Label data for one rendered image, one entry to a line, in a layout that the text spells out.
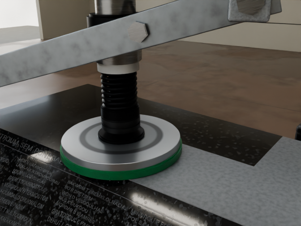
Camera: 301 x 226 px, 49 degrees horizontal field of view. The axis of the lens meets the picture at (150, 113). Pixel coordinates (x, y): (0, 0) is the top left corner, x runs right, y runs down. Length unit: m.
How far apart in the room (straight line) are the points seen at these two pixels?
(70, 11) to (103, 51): 8.64
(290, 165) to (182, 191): 0.20
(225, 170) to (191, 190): 0.08
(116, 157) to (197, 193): 0.14
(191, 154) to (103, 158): 0.16
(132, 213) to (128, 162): 0.07
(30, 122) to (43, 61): 0.26
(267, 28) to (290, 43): 0.52
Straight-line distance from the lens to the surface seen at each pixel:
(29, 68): 0.56
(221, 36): 7.28
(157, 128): 0.62
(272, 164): 0.58
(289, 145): 0.66
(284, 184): 0.54
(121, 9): 0.51
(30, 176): 0.64
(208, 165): 0.56
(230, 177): 0.53
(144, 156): 0.52
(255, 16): 0.43
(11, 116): 0.82
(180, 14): 0.46
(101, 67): 0.53
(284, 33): 6.84
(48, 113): 0.81
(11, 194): 0.66
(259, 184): 0.52
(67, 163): 0.56
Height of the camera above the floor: 1.14
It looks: 21 degrees down
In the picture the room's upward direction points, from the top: 1 degrees counter-clockwise
